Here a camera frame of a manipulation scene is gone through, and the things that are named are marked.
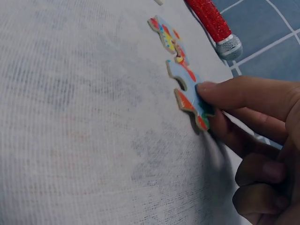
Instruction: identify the person's right hand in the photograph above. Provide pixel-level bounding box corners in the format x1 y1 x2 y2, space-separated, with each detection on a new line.
195 75 300 225

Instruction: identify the blue and orange puzzle piece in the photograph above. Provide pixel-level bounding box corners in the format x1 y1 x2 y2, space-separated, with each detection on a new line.
165 59 216 132

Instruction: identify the red glitter toy microphone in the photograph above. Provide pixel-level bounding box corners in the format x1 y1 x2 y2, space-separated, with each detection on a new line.
183 0 244 61

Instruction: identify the red and yellow puzzle piece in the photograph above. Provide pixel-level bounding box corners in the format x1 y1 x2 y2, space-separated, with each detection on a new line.
147 15 191 65

